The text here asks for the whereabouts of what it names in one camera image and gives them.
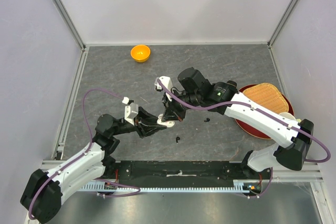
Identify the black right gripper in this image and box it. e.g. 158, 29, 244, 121
162, 88, 202, 121

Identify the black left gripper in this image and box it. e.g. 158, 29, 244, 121
111, 106, 166, 138

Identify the white earbud charging case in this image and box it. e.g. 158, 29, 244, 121
157, 114, 175, 128

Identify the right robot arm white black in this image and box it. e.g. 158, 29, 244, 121
155, 67, 313, 179

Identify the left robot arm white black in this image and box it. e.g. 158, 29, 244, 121
20, 105, 174, 223

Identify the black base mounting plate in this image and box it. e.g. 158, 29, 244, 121
101, 161, 270, 188

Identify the orange plastic bowl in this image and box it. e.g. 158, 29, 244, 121
130, 45, 151, 63

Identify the red lacquer round tray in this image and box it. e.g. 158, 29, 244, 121
233, 84, 295, 140

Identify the woven bamboo tray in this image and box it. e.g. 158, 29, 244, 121
242, 83, 289, 114

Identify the pale yellow cup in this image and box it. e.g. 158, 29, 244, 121
279, 112, 301, 123

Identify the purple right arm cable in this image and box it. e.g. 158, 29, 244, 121
156, 78, 331, 164

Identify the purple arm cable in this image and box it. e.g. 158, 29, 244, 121
27, 89, 131, 221
156, 78, 331, 164

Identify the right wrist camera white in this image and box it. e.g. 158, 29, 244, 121
154, 76, 173, 101

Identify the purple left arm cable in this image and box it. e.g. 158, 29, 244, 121
27, 89, 131, 221

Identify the slotted cable duct rail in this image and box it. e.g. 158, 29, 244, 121
78, 179, 271, 193

